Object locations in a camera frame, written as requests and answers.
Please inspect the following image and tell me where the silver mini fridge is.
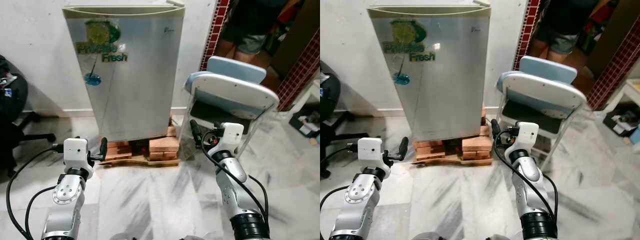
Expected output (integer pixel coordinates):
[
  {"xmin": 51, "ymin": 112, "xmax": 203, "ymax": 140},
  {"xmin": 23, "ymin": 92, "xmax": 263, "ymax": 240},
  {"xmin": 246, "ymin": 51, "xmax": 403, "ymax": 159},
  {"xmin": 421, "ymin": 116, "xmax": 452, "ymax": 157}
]
[
  {"xmin": 367, "ymin": 0, "xmax": 492, "ymax": 144},
  {"xmin": 62, "ymin": 0, "xmax": 186, "ymax": 144}
]

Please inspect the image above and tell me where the small clutter on office chair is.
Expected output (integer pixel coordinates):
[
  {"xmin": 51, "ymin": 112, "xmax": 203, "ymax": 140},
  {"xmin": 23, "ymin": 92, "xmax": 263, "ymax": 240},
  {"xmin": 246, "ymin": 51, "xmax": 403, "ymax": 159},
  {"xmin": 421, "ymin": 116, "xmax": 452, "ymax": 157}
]
[{"xmin": 0, "ymin": 70, "xmax": 15, "ymax": 99}]

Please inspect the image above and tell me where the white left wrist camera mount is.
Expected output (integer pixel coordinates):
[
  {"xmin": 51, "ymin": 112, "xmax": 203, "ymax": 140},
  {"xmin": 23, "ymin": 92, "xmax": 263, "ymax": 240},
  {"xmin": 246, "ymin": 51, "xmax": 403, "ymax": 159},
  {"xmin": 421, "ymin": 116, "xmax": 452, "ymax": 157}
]
[
  {"xmin": 63, "ymin": 137, "xmax": 92, "ymax": 168},
  {"xmin": 357, "ymin": 137, "xmax": 386, "ymax": 169}
]

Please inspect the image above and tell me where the short black left arm cable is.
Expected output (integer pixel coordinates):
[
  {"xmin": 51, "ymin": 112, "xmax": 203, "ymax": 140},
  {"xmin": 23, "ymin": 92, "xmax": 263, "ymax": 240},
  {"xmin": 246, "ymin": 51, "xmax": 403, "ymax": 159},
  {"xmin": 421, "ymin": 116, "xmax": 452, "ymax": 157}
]
[
  {"xmin": 320, "ymin": 186, "xmax": 354, "ymax": 212},
  {"xmin": 24, "ymin": 185, "xmax": 58, "ymax": 240}
]

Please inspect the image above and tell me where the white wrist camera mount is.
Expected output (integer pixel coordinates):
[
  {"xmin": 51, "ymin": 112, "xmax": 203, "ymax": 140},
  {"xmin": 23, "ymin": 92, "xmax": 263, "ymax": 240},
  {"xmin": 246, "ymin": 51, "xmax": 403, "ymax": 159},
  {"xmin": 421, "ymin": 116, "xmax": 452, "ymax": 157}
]
[
  {"xmin": 506, "ymin": 121, "xmax": 540, "ymax": 152},
  {"xmin": 357, "ymin": 137, "xmax": 386, "ymax": 169},
  {"xmin": 63, "ymin": 137, "xmax": 92, "ymax": 168},
  {"xmin": 217, "ymin": 122, "xmax": 245, "ymax": 154}
]

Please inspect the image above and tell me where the green lemon fridge sticker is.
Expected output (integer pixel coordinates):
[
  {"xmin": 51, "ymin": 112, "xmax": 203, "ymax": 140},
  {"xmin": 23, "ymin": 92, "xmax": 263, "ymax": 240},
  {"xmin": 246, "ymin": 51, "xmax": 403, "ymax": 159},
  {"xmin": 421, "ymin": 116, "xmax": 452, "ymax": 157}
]
[
  {"xmin": 76, "ymin": 19, "xmax": 129, "ymax": 86},
  {"xmin": 382, "ymin": 19, "xmax": 436, "ymax": 86}
]

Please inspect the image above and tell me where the light blue folding chair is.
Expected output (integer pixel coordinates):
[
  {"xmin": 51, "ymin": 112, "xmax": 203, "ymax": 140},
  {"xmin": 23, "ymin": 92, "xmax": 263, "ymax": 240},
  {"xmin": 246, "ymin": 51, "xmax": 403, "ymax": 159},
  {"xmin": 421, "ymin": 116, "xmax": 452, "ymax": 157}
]
[
  {"xmin": 495, "ymin": 55, "xmax": 589, "ymax": 168},
  {"xmin": 181, "ymin": 56, "xmax": 281, "ymax": 162}
]

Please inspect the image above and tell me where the black bag with items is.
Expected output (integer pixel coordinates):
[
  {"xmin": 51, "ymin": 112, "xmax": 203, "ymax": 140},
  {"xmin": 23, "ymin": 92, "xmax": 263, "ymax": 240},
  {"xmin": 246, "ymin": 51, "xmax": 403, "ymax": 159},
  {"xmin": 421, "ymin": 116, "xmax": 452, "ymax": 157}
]
[
  {"xmin": 602, "ymin": 107, "xmax": 640, "ymax": 147},
  {"xmin": 289, "ymin": 111, "xmax": 321, "ymax": 140}
]

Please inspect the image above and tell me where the long black left arm cable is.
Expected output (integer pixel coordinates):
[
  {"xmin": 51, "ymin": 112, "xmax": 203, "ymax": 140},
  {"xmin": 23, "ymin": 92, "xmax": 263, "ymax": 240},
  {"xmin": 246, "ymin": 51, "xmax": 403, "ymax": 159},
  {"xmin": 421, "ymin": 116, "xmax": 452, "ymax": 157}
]
[
  {"xmin": 320, "ymin": 144, "xmax": 359, "ymax": 167},
  {"xmin": 5, "ymin": 144, "xmax": 65, "ymax": 240}
]

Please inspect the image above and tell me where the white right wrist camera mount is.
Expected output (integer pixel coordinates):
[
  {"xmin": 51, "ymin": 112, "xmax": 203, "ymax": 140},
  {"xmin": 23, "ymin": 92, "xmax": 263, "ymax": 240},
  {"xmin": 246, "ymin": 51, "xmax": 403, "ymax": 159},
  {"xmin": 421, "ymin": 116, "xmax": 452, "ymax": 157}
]
[
  {"xmin": 506, "ymin": 121, "xmax": 540, "ymax": 152},
  {"xmin": 217, "ymin": 122, "xmax": 245, "ymax": 154}
]

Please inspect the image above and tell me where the red brick stack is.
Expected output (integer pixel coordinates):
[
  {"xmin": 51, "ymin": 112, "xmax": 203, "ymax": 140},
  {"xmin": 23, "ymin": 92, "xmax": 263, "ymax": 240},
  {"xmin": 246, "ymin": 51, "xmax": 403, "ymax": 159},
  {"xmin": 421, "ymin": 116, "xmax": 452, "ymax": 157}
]
[
  {"xmin": 413, "ymin": 140, "xmax": 442, "ymax": 161},
  {"xmin": 148, "ymin": 126, "xmax": 180, "ymax": 161},
  {"xmin": 461, "ymin": 125, "xmax": 494, "ymax": 161},
  {"xmin": 106, "ymin": 140, "xmax": 133, "ymax": 161}
]

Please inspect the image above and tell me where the white low shelf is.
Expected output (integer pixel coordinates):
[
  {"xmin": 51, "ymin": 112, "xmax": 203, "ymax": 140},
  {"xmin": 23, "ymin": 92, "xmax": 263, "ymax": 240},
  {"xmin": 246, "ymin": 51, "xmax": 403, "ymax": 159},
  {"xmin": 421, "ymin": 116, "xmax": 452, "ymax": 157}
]
[
  {"xmin": 290, "ymin": 82, "xmax": 321, "ymax": 118},
  {"xmin": 607, "ymin": 79, "xmax": 640, "ymax": 117}
]

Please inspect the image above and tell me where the black office chair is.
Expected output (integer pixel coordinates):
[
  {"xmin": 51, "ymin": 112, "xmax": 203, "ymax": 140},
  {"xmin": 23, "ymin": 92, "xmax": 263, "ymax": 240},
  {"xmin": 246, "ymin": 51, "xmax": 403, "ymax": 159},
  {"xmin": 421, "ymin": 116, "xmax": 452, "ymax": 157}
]
[
  {"xmin": 320, "ymin": 60, "xmax": 358, "ymax": 179},
  {"xmin": 0, "ymin": 54, "xmax": 57, "ymax": 177}
]

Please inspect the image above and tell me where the silver fridge door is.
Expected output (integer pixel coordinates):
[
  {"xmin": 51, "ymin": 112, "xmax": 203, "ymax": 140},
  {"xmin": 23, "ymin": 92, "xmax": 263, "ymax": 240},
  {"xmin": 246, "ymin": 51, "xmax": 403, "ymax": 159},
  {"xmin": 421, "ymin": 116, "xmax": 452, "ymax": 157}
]
[
  {"xmin": 368, "ymin": 7, "xmax": 492, "ymax": 143},
  {"xmin": 63, "ymin": 7, "xmax": 186, "ymax": 143}
]

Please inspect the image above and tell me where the person in dark shorts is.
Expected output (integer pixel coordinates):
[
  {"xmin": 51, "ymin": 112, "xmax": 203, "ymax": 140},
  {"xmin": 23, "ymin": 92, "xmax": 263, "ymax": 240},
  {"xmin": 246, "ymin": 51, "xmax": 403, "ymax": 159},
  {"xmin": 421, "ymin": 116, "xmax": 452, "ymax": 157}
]
[
  {"xmin": 215, "ymin": 0, "xmax": 302, "ymax": 65},
  {"xmin": 529, "ymin": 0, "xmax": 609, "ymax": 62}
]

